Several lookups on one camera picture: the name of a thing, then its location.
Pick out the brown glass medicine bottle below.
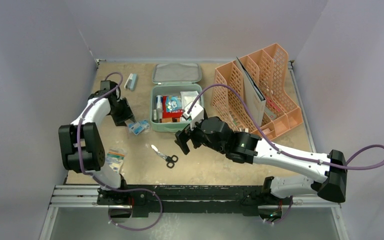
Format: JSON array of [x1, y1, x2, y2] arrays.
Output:
[[160, 117, 181, 124]]

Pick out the blue white sachet packet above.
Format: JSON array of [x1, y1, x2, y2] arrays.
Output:
[[127, 119, 150, 135]]

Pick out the black handled scissors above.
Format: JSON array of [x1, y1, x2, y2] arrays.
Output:
[[150, 144, 179, 169]]

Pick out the red first aid pouch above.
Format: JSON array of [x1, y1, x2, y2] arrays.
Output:
[[162, 109, 183, 119]]

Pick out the blue wet wipes packet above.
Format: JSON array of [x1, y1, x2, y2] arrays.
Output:
[[163, 95, 183, 111]]

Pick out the white gauze packets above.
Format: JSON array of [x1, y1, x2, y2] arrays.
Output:
[[180, 91, 199, 109]]

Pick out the small white blue tube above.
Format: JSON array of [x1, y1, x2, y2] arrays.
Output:
[[155, 95, 163, 112]]

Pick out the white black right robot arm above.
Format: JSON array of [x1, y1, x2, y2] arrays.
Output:
[[175, 117, 348, 204]]

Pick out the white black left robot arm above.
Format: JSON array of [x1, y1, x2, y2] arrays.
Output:
[[58, 80, 135, 205]]

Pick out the mint green open case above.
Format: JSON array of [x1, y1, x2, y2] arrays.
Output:
[[149, 62, 202, 132]]

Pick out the bandage box in bag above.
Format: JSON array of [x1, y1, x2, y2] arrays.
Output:
[[105, 148, 127, 173]]

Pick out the grey folder in organizer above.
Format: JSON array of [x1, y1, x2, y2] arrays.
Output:
[[235, 57, 266, 127]]

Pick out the peach plastic file organizer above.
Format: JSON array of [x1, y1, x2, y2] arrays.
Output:
[[211, 43, 303, 141]]

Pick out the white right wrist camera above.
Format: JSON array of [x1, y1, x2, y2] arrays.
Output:
[[180, 102, 205, 130]]

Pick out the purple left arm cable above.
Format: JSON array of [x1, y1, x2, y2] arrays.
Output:
[[76, 72, 163, 200]]

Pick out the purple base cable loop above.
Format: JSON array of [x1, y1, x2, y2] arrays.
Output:
[[108, 193, 165, 233]]

